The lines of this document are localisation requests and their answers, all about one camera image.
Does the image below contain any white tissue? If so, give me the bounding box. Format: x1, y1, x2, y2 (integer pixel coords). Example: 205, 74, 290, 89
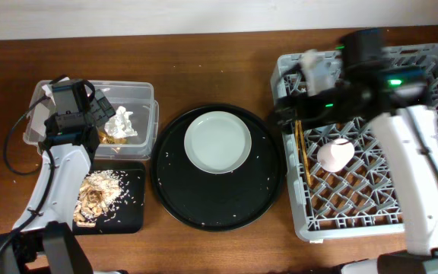
104, 106, 138, 139

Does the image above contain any brown gold coffee sachet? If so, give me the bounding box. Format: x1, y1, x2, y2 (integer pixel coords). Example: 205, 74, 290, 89
98, 131, 127, 145

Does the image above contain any pink plastic cup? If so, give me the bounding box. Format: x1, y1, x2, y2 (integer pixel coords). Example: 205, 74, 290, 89
317, 139, 354, 173

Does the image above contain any food scraps and rice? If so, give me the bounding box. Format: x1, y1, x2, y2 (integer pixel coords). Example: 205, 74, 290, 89
73, 171, 122, 228

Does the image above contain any grey round plate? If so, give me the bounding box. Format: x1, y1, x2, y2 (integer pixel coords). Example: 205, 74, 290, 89
184, 111, 252, 174

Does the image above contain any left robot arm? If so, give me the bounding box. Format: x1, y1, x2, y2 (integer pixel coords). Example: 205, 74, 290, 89
0, 75, 116, 273

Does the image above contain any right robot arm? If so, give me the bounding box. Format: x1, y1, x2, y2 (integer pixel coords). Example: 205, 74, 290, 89
271, 29, 438, 273

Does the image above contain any clear plastic waste bin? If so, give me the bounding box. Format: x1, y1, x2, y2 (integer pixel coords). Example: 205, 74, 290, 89
23, 80, 159, 161

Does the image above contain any grey dishwasher rack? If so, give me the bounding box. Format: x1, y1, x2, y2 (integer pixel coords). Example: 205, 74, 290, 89
282, 43, 438, 243

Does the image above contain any white label sticker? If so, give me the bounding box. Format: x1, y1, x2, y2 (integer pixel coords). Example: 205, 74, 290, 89
30, 104, 50, 136

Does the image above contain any black rectangular tray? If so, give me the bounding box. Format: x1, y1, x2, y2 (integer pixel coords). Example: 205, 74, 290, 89
73, 160, 146, 235

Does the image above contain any round black serving tray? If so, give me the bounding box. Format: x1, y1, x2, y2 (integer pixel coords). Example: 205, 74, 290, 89
150, 104, 286, 231

